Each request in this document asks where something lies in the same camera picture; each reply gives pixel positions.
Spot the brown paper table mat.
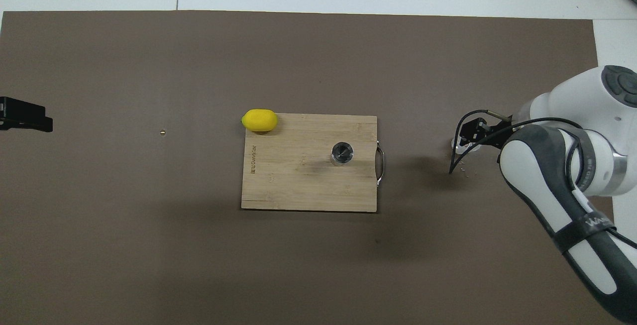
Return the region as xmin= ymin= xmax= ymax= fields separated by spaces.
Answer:
xmin=0 ymin=10 xmax=627 ymax=325

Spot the bamboo cutting board, metal handle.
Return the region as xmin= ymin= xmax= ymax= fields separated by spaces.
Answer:
xmin=241 ymin=113 xmax=385 ymax=213

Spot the steel double jigger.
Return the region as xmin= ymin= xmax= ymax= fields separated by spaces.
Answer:
xmin=331 ymin=142 xmax=355 ymax=165

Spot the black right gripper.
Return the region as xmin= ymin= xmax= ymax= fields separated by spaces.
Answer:
xmin=457 ymin=118 xmax=513 ymax=154

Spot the yellow lemon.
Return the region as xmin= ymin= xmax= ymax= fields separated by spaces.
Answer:
xmin=241 ymin=109 xmax=278 ymax=132

